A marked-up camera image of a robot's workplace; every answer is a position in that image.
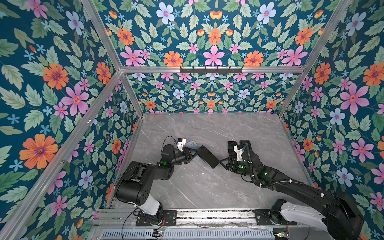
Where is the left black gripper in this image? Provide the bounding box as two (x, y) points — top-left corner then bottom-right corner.
(169, 147), (200, 168)

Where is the light blue phone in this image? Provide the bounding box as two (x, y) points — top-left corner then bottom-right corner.
(186, 141), (200, 150)

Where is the aluminium frame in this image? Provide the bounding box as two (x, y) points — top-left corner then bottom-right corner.
(1, 1), (351, 240)

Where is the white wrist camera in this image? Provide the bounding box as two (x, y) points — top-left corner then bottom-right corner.
(234, 145), (245, 162)
(177, 138), (187, 152)

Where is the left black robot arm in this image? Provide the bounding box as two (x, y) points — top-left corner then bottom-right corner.
(114, 145), (198, 226)

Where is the black hook rail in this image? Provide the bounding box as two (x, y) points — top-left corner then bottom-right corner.
(179, 66), (243, 75)

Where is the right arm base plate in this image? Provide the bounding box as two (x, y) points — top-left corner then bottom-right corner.
(252, 209), (297, 226)

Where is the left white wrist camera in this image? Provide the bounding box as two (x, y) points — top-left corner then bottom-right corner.
(177, 138), (187, 152)

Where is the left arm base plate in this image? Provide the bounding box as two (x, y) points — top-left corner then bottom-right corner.
(136, 210), (177, 227)

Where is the purple-edged phone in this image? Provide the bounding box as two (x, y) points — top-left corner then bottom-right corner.
(197, 146), (220, 169)

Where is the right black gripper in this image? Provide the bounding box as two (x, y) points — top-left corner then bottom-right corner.
(218, 157), (256, 179)

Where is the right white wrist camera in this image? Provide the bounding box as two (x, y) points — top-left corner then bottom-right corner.
(234, 145), (245, 162)

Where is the black phone face up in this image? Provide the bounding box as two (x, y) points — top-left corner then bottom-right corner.
(227, 141), (238, 158)

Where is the white ventilated cable duct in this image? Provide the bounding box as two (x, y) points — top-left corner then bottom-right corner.
(100, 229), (275, 240)

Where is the silver-edged black phone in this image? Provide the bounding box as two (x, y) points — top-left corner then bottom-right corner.
(240, 140), (252, 151)

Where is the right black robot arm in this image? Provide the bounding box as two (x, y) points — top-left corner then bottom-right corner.
(220, 150), (365, 240)

